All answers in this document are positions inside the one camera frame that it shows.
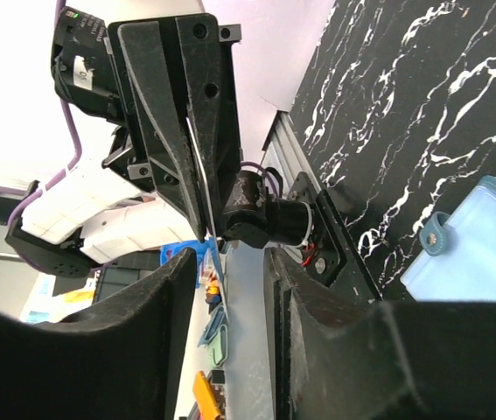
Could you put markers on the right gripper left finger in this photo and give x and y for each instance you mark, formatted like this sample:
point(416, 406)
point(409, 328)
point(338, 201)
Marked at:
point(120, 358)

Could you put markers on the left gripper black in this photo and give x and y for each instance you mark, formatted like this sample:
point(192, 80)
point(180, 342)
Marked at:
point(149, 75)

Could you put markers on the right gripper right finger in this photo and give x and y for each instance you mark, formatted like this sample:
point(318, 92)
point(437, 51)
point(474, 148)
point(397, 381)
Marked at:
point(331, 359)

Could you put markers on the black VIP credit card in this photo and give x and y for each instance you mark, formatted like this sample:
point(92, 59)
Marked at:
point(202, 179)

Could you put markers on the blue leather card holder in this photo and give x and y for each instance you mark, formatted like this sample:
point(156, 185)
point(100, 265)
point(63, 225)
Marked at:
point(458, 257)

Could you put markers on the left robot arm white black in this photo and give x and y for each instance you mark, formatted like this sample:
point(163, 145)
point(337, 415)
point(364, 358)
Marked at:
point(99, 209)

